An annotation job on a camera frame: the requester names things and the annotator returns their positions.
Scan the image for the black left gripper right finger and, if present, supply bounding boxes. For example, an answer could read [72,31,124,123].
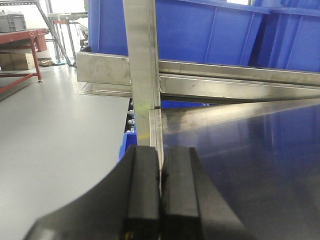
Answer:
[161,146,253,240]

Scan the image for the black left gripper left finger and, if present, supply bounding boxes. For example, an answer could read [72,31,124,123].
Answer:
[24,145,160,240]

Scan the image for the blue bin lower shelf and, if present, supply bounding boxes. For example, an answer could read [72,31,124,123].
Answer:
[116,132,138,164]

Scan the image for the large blue plastic bin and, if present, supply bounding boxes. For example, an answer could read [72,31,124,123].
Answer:
[88,0,270,66]

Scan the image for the cardboard box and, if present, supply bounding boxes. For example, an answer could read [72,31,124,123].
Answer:
[0,53,35,71]

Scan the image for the red metal workbench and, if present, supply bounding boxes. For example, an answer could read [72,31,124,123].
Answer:
[0,28,48,94]

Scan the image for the grey plastic crate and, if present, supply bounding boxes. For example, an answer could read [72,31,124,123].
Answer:
[0,11,27,33]

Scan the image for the stainless steel shelf frame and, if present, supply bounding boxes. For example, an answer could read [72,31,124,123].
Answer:
[76,0,320,176]

